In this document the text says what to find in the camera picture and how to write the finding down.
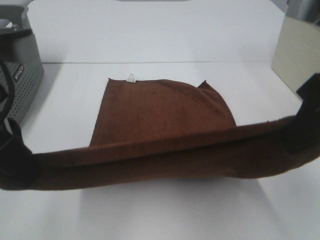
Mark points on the brown towel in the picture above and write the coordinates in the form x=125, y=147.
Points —
x=164, y=129

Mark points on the beige fabric storage box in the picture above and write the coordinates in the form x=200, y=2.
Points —
x=297, y=57

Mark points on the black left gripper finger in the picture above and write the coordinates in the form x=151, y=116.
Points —
x=18, y=168

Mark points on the grey perforated plastic basket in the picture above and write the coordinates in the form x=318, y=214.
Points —
x=20, y=53

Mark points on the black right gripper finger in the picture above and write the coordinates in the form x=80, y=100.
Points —
x=303, y=132

